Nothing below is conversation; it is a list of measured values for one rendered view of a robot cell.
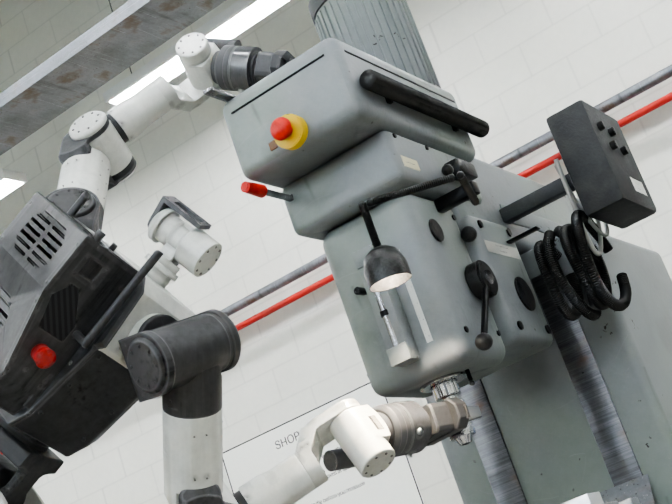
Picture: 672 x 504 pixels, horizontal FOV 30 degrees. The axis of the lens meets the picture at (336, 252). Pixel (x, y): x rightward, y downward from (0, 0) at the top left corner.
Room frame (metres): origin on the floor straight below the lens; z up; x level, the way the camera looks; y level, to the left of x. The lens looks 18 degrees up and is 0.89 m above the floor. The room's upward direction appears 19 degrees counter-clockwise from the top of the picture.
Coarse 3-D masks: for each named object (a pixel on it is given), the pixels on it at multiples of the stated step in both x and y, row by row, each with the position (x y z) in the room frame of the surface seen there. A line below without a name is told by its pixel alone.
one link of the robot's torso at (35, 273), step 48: (0, 240) 1.80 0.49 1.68; (48, 240) 1.74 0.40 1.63; (96, 240) 1.73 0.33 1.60; (0, 288) 1.78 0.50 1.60; (48, 288) 1.71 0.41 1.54; (96, 288) 1.76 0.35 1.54; (144, 288) 1.78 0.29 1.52; (0, 336) 1.76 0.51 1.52; (48, 336) 1.76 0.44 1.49; (96, 336) 1.76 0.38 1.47; (0, 384) 1.76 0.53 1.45; (48, 384) 1.81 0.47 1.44; (96, 384) 1.84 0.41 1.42; (48, 432) 1.86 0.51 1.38; (96, 432) 1.91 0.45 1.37
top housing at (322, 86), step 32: (288, 64) 1.95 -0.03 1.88; (320, 64) 1.92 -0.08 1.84; (352, 64) 1.94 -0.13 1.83; (384, 64) 2.06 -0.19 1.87; (256, 96) 1.98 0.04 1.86; (288, 96) 1.96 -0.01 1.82; (320, 96) 1.93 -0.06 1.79; (352, 96) 1.91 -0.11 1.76; (448, 96) 2.28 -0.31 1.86; (256, 128) 2.00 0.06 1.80; (320, 128) 1.94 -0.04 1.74; (352, 128) 1.96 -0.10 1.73; (384, 128) 2.01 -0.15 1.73; (416, 128) 2.09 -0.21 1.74; (448, 128) 2.22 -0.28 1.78; (256, 160) 2.00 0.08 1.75; (288, 160) 2.00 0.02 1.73; (320, 160) 2.05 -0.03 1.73
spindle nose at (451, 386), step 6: (456, 378) 2.16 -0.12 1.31; (438, 384) 2.14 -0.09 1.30; (444, 384) 2.14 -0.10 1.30; (450, 384) 2.14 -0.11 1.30; (456, 384) 2.15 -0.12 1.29; (432, 390) 2.15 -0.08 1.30; (438, 390) 2.14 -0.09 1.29; (444, 390) 2.14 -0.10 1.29; (450, 390) 2.14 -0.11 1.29; (456, 390) 2.14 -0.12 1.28; (438, 396) 2.14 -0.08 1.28; (444, 396) 2.14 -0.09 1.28
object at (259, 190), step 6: (246, 186) 1.97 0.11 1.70; (252, 186) 1.98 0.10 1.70; (258, 186) 1.99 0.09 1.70; (264, 186) 2.01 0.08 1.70; (246, 192) 1.98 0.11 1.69; (252, 192) 1.98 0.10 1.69; (258, 192) 1.99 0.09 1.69; (264, 192) 2.01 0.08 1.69; (270, 192) 2.03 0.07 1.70; (276, 192) 2.05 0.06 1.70; (282, 198) 2.07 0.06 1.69; (288, 198) 2.08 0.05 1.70
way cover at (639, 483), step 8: (632, 480) 2.42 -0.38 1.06; (640, 480) 2.42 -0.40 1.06; (648, 480) 2.41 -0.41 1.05; (616, 488) 2.44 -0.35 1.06; (624, 488) 2.43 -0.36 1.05; (632, 488) 2.42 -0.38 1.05; (640, 488) 2.41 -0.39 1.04; (648, 488) 2.40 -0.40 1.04; (608, 496) 2.44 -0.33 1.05; (616, 496) 2.43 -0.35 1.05; (624, 496) 2.42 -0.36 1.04; (632, 496) 2.42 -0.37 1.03; (640, 496) 2.41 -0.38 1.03; (648, 496) 2.40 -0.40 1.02
